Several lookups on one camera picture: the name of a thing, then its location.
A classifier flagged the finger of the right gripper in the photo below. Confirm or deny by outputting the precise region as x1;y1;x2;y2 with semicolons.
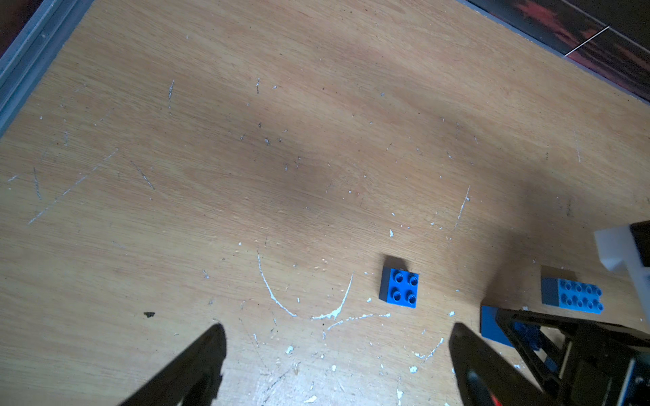
495;309;579;396

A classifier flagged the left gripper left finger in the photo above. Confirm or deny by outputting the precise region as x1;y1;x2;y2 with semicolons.
122;323;227;405

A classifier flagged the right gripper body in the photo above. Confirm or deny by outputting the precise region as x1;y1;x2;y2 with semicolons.
558;324;649;405

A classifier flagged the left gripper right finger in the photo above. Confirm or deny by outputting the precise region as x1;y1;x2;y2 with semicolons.
449;322;556;405

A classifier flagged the blue 2x2 brick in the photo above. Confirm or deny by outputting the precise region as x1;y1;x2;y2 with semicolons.
378;267;419;309
480;306;541;351

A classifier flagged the light blue 2x4 brick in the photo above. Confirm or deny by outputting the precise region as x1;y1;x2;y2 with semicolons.
541;277;604;315

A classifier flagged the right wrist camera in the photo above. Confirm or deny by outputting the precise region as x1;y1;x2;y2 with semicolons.
594;220;649;322

